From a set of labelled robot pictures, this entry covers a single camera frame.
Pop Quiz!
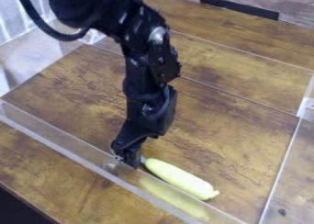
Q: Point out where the clear acrylic right barrier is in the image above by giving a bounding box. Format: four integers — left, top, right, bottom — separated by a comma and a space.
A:
259, 75, 314, 224

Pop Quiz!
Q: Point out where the clear acrylic barrier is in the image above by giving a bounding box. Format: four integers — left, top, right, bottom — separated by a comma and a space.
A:
0, 100, 246, 224
259, 75, 314, 224

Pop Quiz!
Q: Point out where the clear acrylic corner bracket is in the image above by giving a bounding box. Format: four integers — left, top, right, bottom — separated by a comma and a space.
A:
83, 29, 105, 45

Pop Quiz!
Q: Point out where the green handled metal spoon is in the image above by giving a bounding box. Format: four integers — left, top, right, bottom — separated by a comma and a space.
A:
141, 157, 219, 201

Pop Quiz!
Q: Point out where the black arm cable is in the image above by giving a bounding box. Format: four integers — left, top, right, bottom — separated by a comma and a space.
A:
12, 0, 93, 42

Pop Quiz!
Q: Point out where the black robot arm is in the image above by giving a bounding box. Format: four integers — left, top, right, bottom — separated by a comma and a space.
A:
49, 0, 181, 168

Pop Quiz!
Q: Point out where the black wall strip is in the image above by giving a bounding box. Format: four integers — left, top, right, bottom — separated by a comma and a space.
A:
199, 0, 279, 20

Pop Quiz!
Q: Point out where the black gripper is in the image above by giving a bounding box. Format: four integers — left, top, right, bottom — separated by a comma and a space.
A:
109, 80, 180, 170

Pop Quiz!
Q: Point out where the clear acrylic front barrier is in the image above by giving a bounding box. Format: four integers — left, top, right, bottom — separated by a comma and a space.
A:
0, 100, 246, 224

